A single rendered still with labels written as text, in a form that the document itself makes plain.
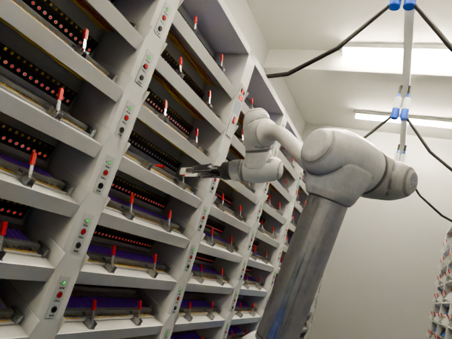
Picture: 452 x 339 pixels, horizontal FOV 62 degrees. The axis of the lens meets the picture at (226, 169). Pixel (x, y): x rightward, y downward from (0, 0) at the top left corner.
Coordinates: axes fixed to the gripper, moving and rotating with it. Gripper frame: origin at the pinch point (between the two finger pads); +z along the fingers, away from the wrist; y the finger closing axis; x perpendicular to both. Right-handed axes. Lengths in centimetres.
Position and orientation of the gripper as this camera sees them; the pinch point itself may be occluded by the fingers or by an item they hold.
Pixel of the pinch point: (188, 171)
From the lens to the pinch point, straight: 164.3
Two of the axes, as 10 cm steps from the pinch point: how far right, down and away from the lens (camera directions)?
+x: 1.0, -9.5, 3.0
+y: 3.9, 3.1, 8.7
